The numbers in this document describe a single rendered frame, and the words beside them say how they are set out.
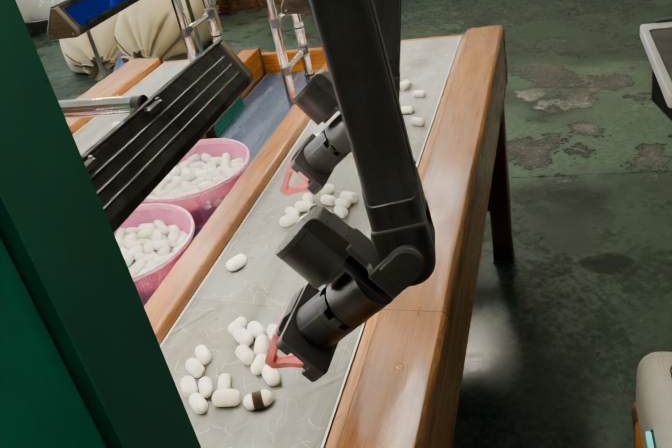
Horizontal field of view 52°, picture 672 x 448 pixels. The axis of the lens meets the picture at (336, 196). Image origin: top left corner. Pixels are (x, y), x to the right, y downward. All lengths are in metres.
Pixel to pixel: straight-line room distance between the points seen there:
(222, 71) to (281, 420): 0.48
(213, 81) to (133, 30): 3.29
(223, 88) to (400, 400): 0.48
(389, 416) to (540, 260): 1.54
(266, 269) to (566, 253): 1.38
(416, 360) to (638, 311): 1.32
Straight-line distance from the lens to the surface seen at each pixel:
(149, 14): 4.24
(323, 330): 0.76
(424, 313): 0.96
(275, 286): 1.11
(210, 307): 1.11
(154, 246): 1.32
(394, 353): 0.91
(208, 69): 0.99
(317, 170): 1.12
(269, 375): 0.93
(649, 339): 2.06
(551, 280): 2.24
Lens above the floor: 1.39
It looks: 29 degrees down
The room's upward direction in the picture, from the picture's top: 12 degrees counter-clockwise
